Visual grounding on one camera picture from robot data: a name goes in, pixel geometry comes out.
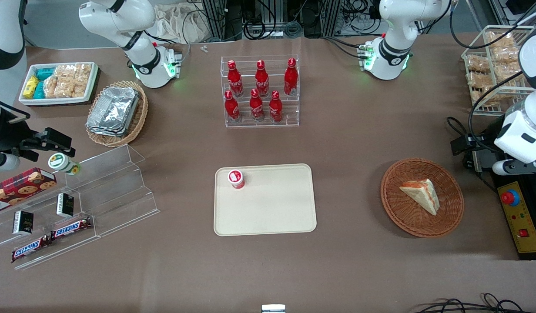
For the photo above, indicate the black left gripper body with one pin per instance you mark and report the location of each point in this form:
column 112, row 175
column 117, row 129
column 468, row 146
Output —
column 486, row 141

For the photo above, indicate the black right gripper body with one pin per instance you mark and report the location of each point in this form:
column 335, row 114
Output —
column 8, row 134

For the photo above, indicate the triangular sandwich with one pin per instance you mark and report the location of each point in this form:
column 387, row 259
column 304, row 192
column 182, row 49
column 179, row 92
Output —
column 422, row 195

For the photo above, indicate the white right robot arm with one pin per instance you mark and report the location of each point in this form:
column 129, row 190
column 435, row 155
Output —
column 120, row 17

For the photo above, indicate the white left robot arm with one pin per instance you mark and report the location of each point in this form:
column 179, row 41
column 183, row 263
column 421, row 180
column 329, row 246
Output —
column 394, row 26

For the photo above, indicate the white rectangular snack tray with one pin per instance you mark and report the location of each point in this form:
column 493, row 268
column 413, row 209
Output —
column 28, row 101

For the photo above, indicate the light oval wicker basket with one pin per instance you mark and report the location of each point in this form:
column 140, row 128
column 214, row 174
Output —
column 139, row 117

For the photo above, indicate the brown round wicker basket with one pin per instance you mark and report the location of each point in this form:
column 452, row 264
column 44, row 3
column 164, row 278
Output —
column 398, row 208

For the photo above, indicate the beige plastic tray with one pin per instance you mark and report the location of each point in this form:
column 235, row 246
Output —
column 272, row 204

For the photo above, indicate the green-lidded white cup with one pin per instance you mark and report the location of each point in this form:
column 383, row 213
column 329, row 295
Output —
column 61, row 163

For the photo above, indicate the red cookie box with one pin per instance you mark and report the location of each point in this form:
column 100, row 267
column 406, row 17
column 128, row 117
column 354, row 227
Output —
column 20, row 187

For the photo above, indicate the yellow snack packet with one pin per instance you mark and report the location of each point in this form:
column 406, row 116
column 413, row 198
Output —
column 30, row 87

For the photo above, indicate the clear rice cracker bag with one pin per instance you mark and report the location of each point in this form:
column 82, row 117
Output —
column 51, row 87
column 65, row 71
column 82, row 80
column 65, row 89

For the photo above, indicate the red emergency stop button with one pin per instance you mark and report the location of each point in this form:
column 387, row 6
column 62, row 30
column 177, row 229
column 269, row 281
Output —
column 510, row 198

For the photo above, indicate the teal snack packet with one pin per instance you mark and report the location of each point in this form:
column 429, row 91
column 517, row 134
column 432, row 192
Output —
column 45, row 73
column 39, row 90

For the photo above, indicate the small black snack box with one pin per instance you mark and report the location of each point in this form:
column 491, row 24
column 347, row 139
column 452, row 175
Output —
column 23, row 222
column 65, row 205

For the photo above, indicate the stack of foil trays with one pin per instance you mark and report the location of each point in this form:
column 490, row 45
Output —
column 113, row 111

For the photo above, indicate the clear bagged pastry snack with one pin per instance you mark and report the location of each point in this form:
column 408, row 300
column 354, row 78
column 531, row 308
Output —
column 505, row 56
column 477, row 64
column 500, row 40
column 479, row 81

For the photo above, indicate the clear acrylic step shelf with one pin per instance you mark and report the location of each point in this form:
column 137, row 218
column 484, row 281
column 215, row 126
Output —
column 120, row 187

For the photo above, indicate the yellow black control box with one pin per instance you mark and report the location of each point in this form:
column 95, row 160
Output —
column 522, row 221

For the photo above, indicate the Snickers chocolate bar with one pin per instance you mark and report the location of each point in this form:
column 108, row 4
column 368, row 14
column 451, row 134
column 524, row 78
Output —
column 71, row 228
column 31, row 248

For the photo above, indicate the beige cloth bag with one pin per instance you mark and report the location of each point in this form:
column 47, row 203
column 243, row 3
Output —
column 176, row 24

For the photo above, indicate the clear acrylic bottle rack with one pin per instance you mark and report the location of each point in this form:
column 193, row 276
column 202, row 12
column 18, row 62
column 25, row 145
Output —
column 289, row 113

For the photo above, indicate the red cola bottle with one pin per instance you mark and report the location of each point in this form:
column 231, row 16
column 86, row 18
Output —
column 275, row 108
column 235, row 80
column 231, row 108
column 290, row 78
column 262, row 80
column 256, row 106

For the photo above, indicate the red-lidded yogurt cup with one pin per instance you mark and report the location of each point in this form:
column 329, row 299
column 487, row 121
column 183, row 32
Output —
column 236, row 178

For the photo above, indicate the aluminium frame equipment rack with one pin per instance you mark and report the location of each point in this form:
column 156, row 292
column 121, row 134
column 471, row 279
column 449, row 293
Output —
column 216, row 17

